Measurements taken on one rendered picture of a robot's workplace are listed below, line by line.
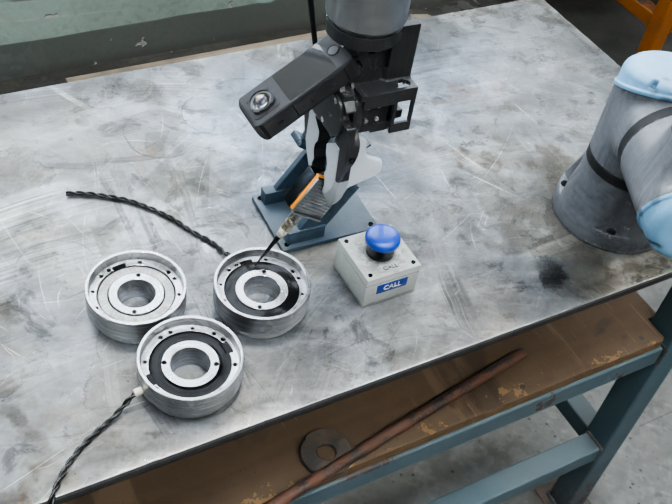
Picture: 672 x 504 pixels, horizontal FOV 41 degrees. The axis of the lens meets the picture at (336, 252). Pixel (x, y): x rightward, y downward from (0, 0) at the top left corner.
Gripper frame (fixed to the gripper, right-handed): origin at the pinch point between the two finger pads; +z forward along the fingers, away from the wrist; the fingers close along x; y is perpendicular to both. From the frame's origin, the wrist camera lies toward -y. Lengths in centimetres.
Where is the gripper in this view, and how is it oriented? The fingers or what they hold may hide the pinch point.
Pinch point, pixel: (320, 185)
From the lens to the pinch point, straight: 96.0
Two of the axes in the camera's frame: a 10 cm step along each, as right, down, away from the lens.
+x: -4.3, -6.8, 5.9
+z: -1.2, 6.9, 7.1
